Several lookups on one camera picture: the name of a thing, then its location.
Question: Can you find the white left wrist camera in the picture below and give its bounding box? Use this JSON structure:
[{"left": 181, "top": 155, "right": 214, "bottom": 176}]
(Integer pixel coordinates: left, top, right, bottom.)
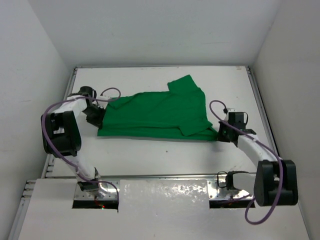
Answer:
[{"left": 95, "top": 95, "right": 119, "bottom": 109}]

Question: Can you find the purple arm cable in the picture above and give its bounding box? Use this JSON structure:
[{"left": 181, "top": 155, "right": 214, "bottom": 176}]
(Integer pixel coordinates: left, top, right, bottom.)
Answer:
[
  {"left": 42, "top": 87, "right": 122, "bottom": 201},
  {"left": 208, "top": 100, "right": 286, "bottom": 225}
]

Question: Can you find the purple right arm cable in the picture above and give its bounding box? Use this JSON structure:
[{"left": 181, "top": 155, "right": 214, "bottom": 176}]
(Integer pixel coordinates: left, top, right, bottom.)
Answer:
[{"left": 208, "top": 100, "right": 286, "bottom": 225}]

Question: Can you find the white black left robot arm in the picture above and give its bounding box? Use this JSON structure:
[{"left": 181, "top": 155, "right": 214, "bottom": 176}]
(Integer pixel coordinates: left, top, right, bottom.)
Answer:
[{"left": 41, "top": 86, "right": 106, "bottom": 196}]

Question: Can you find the white front cover panel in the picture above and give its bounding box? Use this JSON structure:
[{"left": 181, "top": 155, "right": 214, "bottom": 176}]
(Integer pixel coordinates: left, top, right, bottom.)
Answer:
[{"left": 19, "top": 178, "right": 309, "bottom": 240}]

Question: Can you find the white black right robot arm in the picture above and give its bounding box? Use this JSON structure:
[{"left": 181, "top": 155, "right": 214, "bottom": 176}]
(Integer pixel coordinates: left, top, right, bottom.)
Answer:
[{"left": 217, "top": 108, "right": 298, "bottom": 207}]

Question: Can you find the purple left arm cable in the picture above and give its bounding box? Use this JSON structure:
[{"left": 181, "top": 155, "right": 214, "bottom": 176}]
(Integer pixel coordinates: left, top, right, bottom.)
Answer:
[{"left": 42, "top": 87, "right": 122, "bottom": 201}]

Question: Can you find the green t-shirt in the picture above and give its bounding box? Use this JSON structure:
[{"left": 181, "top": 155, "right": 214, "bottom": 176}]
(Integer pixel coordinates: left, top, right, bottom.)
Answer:
[{"left": 97, "top": 75, "right": 218, "bottom": 142}]

